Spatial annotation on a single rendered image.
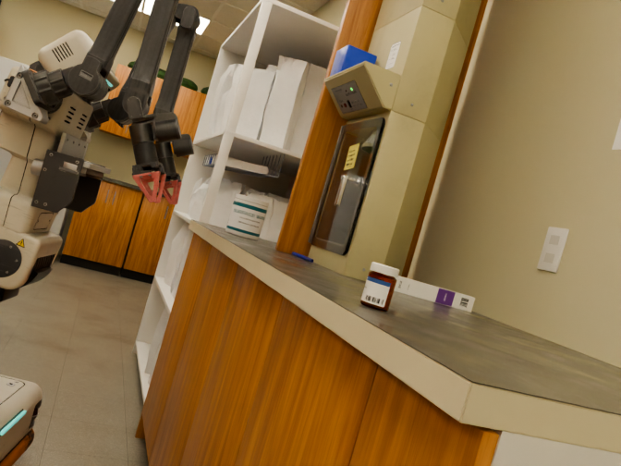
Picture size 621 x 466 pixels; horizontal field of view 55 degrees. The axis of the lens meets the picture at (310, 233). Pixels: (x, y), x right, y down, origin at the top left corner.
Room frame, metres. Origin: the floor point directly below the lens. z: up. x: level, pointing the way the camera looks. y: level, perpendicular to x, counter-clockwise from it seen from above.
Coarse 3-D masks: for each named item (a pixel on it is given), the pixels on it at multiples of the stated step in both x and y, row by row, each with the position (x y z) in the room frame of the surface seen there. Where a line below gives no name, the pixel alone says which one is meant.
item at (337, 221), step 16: (352, 128) 1.83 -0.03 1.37; (368, 128) 1.71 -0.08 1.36; (352, 144) 1.79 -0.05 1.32; (368, 144) 1.68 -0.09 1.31; (336, 160) 1.88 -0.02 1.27; (368, 160) 1.65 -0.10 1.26; (336, 176) 1.85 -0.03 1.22; (352, 176) 1.72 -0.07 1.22; (368, 176) 1.63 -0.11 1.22; (336, 192) 1.81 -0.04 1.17; (352, 192) 1.69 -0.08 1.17; (336, 208) 1.77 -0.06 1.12; (352, 208) 1.66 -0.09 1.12; (320, 224) 1.87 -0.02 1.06; (336, 224) 1.74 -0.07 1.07; (352, 224) 1.63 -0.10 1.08; (320, 240) 1.83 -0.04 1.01; (336, 240) 1.70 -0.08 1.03
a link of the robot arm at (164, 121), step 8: (128, 104) 1.50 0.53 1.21; (136, 104) 1.50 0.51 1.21; (128, 112) 1.50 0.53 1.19; (136, 112) 1.50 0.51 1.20; (136, 120) 1.54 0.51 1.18; (160, 120) 1.53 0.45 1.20; (168, 120) 1.53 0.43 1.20; (176, 120) 1.53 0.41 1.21; (160, 128) 1.52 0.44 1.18; (168, 128) 1.52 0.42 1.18; (176, 128) 1.52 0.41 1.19; (160, 136) 1.53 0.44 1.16; (168, 136) 1.53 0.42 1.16; (176, 136) 1.54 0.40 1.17
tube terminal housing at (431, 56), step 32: (384, 32) 1.83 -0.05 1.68; (416, 32) 1.63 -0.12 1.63; (448, 32) 1.66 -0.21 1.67; (384, 64) 1.76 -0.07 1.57; (416, 64) 1.64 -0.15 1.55; (448, 64) 1.71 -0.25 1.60; (416, 96) 1.64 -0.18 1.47; (448, 96) 1.79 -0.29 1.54; (384, 128) 1.63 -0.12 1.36; (416, 128) 1.65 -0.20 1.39; (384, 160) 1.63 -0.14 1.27; (416, 160) 1.67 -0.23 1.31; (384, 192) 1.64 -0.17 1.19; (416, 192) 1.75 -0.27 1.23; (384, 224) 1.65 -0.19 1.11; (416, 224) 1.84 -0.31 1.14; (320, 256) 1.82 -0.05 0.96; (352, 256) 1.63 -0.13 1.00; (384, 256) 1.66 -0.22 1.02
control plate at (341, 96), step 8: (352, 80) 1.70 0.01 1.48; (336, 88) 1.82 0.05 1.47; (344, 88) 1.77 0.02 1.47; (352, 88) 1.72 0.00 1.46; (336, 96) 1.85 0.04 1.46; (344, 96) 1.81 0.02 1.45; (352, 96) 1.75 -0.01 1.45; (360, 96) 1.70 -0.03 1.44; (352, 104) 1.78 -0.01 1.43; (360, 104) 1.73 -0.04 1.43; (344, 112) 1.87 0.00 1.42
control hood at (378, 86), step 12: (348, 72) 1.69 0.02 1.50; (360, 72) 1.63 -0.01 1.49; (372, 72) 1.60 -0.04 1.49; (384, 72) 1.61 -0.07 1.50; (336, 84) 1.81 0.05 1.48; (360, 84) 1.67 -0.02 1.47; (372, 84) 1.60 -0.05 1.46; (384, 84) 1.61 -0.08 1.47; (396, 84) 1.62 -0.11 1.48; (372, 96) 1.64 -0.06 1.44; (384, 96) 1.61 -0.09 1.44; (336, 108) 1.91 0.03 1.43; (372, 108) 1.68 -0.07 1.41; (384, 108) 1.63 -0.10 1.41
